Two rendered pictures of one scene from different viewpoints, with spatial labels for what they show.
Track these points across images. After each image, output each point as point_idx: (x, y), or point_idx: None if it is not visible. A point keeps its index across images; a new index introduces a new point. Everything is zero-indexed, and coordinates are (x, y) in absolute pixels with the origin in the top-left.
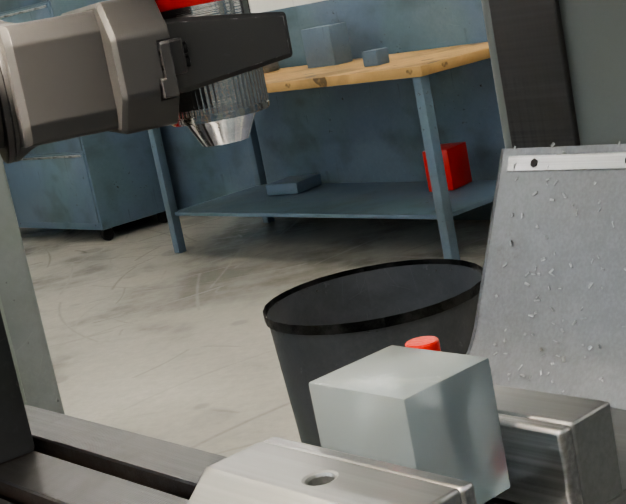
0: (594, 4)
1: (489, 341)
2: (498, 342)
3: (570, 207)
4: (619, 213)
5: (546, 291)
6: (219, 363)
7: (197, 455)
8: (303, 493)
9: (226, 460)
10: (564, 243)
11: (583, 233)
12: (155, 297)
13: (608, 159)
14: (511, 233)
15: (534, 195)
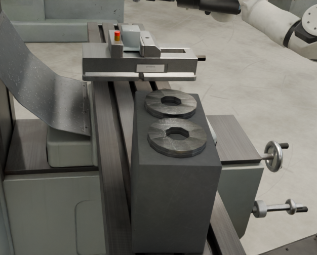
0: None
1: (20, 98)
2: (20, 96)
3: None
4: (2, 50)
5: (11, 78)
6: None
7: (101, 131)
8: (151, 37)
9: (152, 44)
10: (4, 65)
11: (3, 59)
12: None
13: None
14: (0, 71)
15: None
